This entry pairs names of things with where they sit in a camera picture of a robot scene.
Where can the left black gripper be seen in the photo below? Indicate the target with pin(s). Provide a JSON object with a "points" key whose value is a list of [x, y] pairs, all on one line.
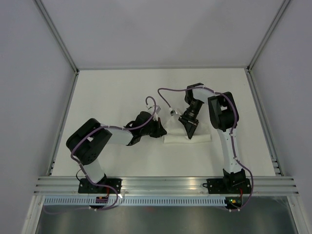
{"points": [[160, 131]]}

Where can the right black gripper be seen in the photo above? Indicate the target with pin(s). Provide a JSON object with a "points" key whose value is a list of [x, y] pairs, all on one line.
{"points": [[190, 124]]}

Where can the white cloth napkin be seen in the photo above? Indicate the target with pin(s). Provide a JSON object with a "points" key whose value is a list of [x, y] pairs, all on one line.
{"points": [[176, 133]]}

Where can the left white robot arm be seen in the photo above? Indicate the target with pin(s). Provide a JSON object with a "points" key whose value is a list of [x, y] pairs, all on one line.
{"points": [[86, 143]]}

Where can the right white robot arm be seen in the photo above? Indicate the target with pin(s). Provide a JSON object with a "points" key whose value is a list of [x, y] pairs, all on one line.
{"points": [[224, 117]]}

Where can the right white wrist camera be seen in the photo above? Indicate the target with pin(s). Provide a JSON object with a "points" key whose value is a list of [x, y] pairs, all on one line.
{"points": [[173, 111]]}

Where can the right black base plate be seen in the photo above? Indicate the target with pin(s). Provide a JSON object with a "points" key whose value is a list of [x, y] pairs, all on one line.
{"points": [[218, 186]]}

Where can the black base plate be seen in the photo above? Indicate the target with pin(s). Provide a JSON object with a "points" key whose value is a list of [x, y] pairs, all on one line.
{"points": [[104, 186], [218, 186]]}

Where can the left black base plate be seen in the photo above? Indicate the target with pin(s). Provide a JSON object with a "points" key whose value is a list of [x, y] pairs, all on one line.
{"points": [[104, 186]]}

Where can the white slotted cable duct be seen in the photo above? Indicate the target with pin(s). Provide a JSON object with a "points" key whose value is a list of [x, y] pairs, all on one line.
{"points": [[136, 201]]}

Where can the front aluminium rail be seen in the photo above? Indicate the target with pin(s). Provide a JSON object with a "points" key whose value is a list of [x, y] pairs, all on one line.
{"points": [[153, 186]]}

